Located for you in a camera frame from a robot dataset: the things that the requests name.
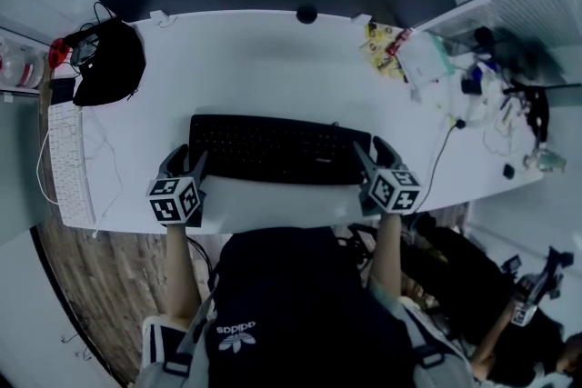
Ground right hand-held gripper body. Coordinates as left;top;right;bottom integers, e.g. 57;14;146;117
358;166;423;217

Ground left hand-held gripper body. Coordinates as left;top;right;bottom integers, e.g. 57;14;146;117
145;167;207;228

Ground black keyboard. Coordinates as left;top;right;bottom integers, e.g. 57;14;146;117
188;114;374;187

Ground person's left forearm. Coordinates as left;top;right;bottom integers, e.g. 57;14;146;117
165;222;202;325

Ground another person's forearm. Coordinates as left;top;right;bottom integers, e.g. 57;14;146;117
470;307;518;372

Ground person's right forearm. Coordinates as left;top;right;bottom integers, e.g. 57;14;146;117
369;212;404;299

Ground white keyboard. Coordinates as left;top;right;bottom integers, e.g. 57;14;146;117
46;101;97;228

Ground white plastic bag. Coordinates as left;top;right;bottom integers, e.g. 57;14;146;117
396;30;457;88

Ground yellow snack packets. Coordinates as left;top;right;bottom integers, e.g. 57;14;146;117
362;23;407;79

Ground black office chair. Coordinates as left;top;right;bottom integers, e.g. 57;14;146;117
398;213;516;344

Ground black fabric bag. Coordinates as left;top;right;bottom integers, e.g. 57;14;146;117
71;18;147;108

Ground small black box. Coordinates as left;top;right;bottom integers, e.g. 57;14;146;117
49;76;76;106

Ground person's black front backpack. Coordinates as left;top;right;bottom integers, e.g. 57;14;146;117
204;225;423;388

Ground red tape roll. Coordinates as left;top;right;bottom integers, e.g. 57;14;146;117
48;37;73;70

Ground black jacket on desk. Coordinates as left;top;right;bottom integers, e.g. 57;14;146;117
508;79;551;144

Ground black round desk grommet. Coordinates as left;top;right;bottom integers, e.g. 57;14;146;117
296;4;319;25

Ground clear plastic jug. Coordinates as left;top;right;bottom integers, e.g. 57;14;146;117
0;37;47;90

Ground black cable with plug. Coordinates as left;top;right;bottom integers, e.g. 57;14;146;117
414;118;468;211

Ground white keyboard cable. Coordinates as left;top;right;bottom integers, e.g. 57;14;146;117
35;129;63;206

